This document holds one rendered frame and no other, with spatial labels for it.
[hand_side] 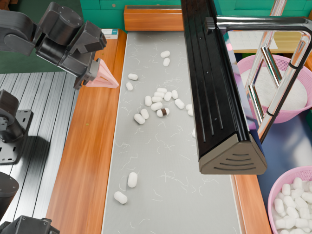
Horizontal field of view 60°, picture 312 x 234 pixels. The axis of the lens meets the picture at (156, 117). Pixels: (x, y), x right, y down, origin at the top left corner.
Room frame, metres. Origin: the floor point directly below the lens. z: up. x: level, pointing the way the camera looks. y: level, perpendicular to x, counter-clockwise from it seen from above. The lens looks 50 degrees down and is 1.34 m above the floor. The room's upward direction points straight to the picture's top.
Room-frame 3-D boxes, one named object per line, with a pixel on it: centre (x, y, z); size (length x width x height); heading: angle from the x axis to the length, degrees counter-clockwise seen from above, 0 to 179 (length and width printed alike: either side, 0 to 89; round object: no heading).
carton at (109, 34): (0.89, 0.17, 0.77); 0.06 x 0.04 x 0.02; 90
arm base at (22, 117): (0.49, 0.44, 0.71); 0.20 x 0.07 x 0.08; 3
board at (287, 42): (0.86, -0.38, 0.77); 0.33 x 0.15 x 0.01; 90
